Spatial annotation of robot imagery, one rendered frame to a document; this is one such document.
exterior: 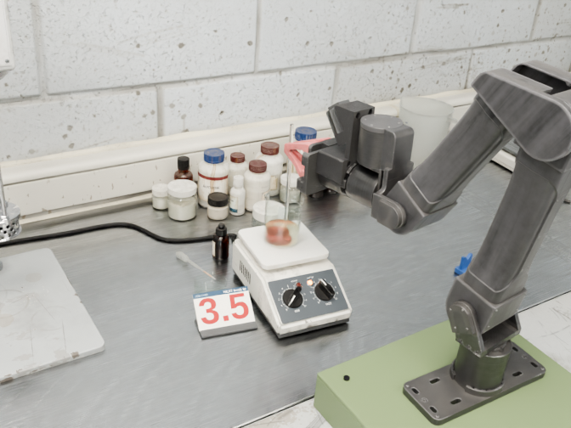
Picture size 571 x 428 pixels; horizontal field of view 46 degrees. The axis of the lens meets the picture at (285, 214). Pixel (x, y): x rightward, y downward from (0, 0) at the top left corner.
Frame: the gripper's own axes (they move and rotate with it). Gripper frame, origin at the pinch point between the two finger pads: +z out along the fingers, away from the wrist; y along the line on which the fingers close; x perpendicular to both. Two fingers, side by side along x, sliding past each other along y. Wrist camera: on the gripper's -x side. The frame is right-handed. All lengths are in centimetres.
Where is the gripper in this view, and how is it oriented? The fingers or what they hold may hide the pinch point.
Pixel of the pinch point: (290, 149)
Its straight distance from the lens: 105.8
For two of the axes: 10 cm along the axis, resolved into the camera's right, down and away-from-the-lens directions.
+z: -6.7, -3.7, 6.4
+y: -7.4, 2.7, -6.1
